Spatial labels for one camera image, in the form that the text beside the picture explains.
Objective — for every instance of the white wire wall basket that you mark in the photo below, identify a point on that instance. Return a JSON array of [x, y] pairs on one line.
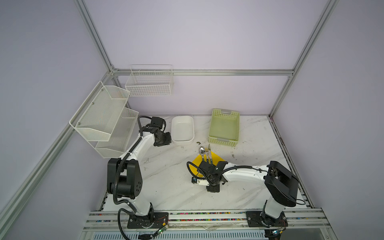
[[150, 80]]

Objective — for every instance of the white mesh shelf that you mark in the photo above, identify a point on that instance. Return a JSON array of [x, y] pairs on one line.
[[97, 118], [120, 137]]

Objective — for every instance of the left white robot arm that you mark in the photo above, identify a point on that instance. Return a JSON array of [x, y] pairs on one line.
[[124, 177]]

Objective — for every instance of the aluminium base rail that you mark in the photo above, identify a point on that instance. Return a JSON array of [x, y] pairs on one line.
[[296, 224]]

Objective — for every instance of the upper white mesh shelf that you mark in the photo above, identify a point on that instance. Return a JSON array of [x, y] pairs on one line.
[[97, 118]]

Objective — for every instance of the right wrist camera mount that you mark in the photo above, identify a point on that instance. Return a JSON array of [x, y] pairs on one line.
[[197, 181]]

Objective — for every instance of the spoon with green handle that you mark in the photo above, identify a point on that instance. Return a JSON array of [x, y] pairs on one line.
[[201, 152]]

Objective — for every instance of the lower white mesh shelf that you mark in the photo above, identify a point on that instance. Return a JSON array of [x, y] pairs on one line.
[[120, 137]]

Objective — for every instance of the light green perforated basket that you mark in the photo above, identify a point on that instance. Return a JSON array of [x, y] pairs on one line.
[[224, 127]]

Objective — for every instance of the white plastic cutlery tub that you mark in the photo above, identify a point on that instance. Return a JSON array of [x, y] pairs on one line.
[[182, 130]]

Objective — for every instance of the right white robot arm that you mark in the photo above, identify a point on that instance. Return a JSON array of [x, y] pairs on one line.
[[282, 185]]

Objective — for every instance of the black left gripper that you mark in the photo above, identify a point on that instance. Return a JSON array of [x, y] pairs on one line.
[[167, 141]]

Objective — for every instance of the fork with green handle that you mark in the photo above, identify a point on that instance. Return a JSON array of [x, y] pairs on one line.
[[206, 154]]

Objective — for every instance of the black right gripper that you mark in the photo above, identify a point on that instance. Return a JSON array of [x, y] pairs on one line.
[[214, 189]]

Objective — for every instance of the knife with green handle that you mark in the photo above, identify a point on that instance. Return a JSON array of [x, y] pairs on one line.
[[210, 155]]

